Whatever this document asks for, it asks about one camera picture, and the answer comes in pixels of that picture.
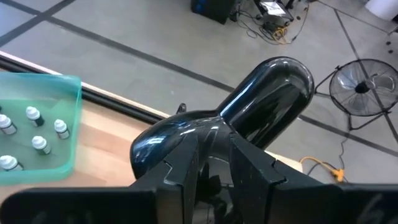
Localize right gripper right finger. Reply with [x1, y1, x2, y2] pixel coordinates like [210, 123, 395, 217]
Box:
[229, 133, 324, 224]

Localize black desk lamp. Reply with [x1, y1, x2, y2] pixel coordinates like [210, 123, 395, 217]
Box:
[129, 55, 315, 224]

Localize white round column base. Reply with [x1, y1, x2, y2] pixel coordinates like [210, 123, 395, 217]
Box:
[364, 0, 398, 22]

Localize yellow cable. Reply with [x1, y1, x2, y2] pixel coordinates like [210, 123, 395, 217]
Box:
[300, 156, 346, 184]

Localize small dark bottle white cap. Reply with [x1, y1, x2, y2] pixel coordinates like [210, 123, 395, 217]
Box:
[0, 154, 24, 172]

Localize tangled floor cables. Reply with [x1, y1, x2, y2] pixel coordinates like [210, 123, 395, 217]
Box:
[231, 6, 310, 46]

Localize black floor box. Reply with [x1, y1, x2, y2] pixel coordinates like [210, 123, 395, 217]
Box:
[190, 0, 237, 25]

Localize small green label bottle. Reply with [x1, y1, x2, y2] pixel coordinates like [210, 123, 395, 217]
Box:
[31, 135, 52, 156]
[25, 106, 45, 128]

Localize black aluminium table frame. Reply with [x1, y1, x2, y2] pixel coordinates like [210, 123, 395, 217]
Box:
[0, 55, 187, 125]

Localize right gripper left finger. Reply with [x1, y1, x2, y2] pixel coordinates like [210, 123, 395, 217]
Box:
[129, 134, 199, 224]

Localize floor device white top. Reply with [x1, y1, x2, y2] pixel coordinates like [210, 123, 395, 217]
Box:
[253, 0, 295, 22]

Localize black floor fan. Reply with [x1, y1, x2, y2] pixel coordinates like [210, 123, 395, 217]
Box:
[313, 58, 398, 131]

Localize green translucent plastic tray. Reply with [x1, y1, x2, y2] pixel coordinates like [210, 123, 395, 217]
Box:
[0, 72, 83, 187]

